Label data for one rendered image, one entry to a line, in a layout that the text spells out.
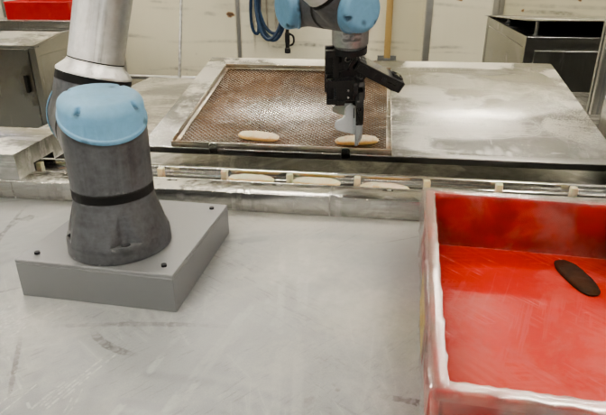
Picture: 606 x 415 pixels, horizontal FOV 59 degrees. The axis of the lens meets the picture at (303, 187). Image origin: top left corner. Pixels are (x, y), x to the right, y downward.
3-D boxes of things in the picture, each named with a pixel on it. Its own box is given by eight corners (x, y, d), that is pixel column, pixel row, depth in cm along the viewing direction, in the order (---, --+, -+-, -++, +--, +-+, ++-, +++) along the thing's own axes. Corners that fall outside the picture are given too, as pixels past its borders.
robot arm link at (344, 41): (366, 18, 110) (371, 30, 103) (365, 41, 112) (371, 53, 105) (330, 20, 110) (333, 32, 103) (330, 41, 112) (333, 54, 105)
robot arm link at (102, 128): (75, 204, 71) (58, 104, 65) (61, 173, 81) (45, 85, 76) (164, 187, 76) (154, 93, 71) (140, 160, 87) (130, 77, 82)
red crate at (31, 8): (5, 19, 403) (2, 1, 398) (31, 14, 436) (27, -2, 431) (70, 20, 400) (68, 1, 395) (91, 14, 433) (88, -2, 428)
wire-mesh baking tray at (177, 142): (171, 146, 122) (170, 141, 121) (226, 68, 163) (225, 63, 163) (391, 155, 116) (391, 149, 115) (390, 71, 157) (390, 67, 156)
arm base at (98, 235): (133, 273, 73) (123, 207, 69) (45, 255, 78) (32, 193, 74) (188, 227, 86) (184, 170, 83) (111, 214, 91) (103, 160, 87)
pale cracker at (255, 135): (235, 138, 124) (234, 134, 123) (241, 131, 127) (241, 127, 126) (276, 142, 121) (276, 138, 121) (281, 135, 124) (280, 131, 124)
